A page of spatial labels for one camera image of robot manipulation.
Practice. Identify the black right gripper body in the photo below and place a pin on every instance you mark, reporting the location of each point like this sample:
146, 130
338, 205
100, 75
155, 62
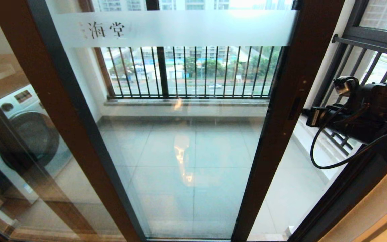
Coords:
341, 121

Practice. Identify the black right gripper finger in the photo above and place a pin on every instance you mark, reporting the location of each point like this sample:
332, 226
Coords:
311, 117

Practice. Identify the sliding glass door brown frame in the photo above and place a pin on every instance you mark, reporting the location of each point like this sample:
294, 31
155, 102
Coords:
213, 28

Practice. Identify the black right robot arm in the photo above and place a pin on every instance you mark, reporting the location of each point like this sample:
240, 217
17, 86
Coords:
385, 101

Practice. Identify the grey stone window sill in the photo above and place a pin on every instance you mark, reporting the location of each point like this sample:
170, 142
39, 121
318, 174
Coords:
190, 103
320, 134

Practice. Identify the dark brown door jamb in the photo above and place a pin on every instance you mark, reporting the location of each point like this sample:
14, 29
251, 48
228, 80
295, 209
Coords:
341, 201

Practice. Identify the black window guard railing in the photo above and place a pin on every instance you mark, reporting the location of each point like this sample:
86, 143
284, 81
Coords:
381, 47
193, 97

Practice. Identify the white front-load washing machine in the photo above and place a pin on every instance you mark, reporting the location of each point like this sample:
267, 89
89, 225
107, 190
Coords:
35, 134

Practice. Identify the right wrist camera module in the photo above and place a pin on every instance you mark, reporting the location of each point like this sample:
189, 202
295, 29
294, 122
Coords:
344, 86

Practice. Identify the dark window frame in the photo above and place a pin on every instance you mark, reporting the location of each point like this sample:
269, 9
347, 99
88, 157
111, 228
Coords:
162, 74
381, 35

